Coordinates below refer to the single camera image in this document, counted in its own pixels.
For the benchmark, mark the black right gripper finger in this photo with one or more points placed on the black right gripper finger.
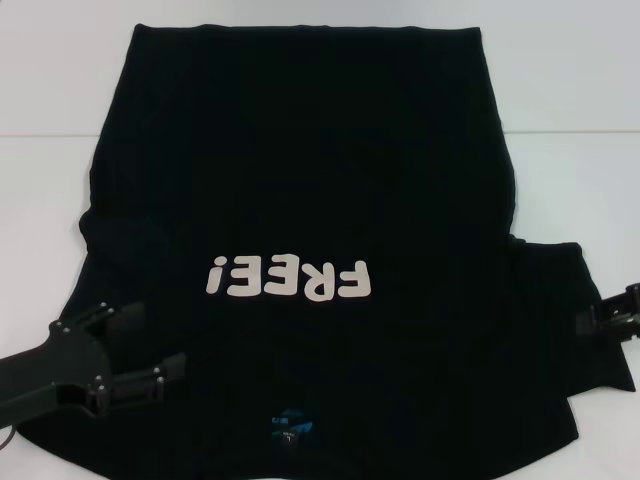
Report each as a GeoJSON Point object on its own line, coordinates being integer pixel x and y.
{"type": "Point", "coordinates": [631, 336]}
{"type": "Point", "coordinates": [589, 322]}

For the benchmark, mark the black shirt with FREE print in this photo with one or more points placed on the black shirt with FREE print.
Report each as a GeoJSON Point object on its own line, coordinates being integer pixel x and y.
{"type": "Point", "coordinates": [300, 150]}

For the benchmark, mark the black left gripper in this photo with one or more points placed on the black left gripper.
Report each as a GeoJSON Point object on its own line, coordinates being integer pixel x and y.
{"type": "Point", "coordinates": [60, 370]}

